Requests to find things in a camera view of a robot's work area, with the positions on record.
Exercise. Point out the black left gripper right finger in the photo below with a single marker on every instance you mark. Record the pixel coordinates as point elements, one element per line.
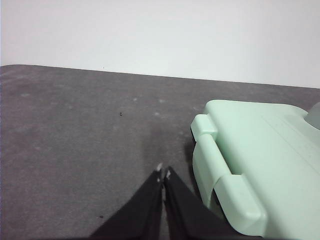
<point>190,220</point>

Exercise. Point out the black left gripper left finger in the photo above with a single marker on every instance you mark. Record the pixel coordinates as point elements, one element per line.
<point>140,220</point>

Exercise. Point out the mint green hinged grill cover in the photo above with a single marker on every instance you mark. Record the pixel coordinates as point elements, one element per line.
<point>275,162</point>

